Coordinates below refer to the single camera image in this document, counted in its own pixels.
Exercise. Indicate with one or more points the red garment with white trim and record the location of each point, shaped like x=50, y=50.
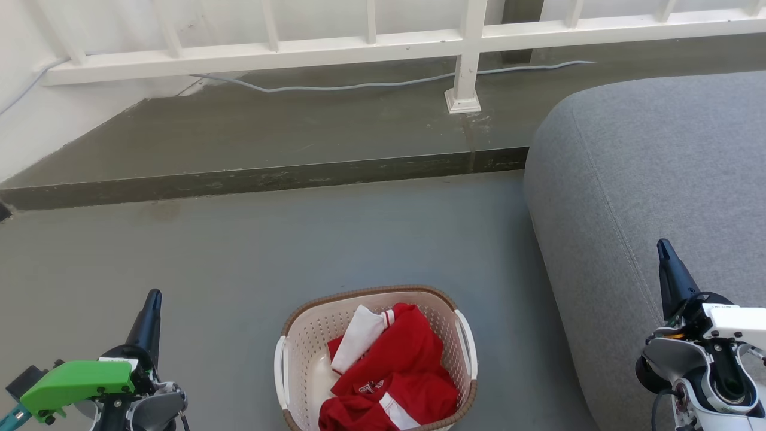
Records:
x=431, y=398

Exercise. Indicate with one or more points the beige plastic laundry basket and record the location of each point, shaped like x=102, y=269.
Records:
x=311, y=335

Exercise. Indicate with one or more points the red garment with white sleeve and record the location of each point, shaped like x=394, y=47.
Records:
x=407, y=341

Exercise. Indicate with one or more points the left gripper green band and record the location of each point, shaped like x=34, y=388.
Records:
x=78, y=380

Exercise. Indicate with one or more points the white metal railing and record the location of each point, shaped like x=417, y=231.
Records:
x=299, y=54

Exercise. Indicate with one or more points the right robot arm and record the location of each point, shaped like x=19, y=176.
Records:
x=676, y=359

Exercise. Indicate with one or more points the grey fabric sofa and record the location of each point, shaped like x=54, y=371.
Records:
x=646, y=179

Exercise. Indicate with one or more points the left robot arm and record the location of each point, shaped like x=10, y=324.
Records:
x=149, y=410

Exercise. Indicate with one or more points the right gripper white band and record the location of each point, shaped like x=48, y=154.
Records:
x=730, y=323

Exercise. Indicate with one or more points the dark grey window pillar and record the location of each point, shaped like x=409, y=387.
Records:
x=517, y=30

